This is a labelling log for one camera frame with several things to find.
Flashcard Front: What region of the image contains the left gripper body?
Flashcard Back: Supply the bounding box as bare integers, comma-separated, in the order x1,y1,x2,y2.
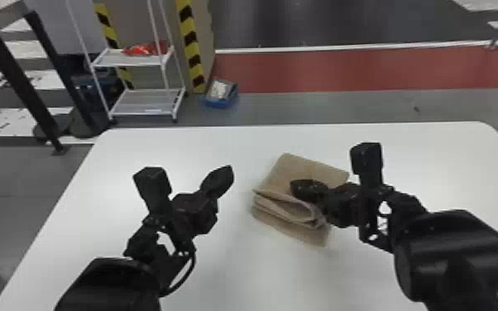
170,189,219,238

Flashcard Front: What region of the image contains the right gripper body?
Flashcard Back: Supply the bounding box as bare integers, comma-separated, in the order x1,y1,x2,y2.
319,182,364,230

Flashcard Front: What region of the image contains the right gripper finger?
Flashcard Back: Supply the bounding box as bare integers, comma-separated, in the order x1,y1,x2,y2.
290,178,331,204

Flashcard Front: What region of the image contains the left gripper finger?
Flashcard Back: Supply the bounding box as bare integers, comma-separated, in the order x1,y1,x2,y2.
199,164,236,201

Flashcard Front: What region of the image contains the beige towel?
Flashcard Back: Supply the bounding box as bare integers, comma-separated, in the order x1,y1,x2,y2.
251,152,351,248

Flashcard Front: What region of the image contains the blue basket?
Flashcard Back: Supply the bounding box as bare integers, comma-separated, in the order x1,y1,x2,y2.
203,79,240,109

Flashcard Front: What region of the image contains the red snack packet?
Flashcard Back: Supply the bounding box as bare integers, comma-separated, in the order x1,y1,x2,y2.
122,41,170,57

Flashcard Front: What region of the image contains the black legged side table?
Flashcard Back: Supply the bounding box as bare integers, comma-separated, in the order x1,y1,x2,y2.
0,0,108,156

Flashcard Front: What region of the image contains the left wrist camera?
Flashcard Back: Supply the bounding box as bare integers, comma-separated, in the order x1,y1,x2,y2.
132,166,174,215

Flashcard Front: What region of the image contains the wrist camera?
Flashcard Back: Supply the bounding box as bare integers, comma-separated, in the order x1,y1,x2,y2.
132,166,174,215
349,141,384,189

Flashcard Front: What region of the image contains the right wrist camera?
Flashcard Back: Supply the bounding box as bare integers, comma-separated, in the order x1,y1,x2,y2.
349,141,384,189

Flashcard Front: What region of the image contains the black cable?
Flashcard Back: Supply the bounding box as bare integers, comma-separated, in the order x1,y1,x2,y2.
158,249,198,299

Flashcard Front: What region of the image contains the white wire rack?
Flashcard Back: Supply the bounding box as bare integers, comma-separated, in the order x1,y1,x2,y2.
65,0,188,123

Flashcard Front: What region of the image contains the yellow black striped post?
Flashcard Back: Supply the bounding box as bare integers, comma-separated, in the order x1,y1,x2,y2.
93,2,136,90
175,0,208,95

